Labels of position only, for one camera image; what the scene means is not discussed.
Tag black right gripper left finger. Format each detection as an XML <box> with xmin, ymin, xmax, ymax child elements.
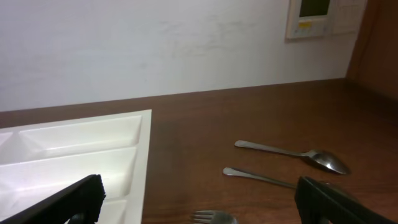
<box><xmin>1</xmin><ymin>174</ymin><xmax>106</xmax><ymax>224</ymax></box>

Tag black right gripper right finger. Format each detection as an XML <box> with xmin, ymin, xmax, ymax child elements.
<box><xmin>295</xmin><ymin>177</ymin><xmax>395</xmax><ymax>224</ymax></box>

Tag steel tablespoon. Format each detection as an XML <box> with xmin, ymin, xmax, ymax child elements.
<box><xmin>222</xmin><ymin>167</ymin><xmax>358</xmax><ymax>200</ymax></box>
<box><xmin>234</xmin><ymin>140</ymin><xmax>351</xmax><ymax>175</ymax></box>

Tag steel fork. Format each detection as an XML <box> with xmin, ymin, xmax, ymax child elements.
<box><xmin>190</xmin><ymin>210</ymin><xmax>238</xmax><ymax>224</ymax></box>

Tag white plastic cutlery tray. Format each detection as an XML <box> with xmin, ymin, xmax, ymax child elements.
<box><xmin>1</xmin><ymin>110</ymin><xmax>152</xmax><ymax>224</ymax></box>

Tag white wall control panel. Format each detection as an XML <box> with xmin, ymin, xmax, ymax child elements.
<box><xmin>285</xmin><ymin>0</ymin><xmax>367</xmax><ymax>40</ymax></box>

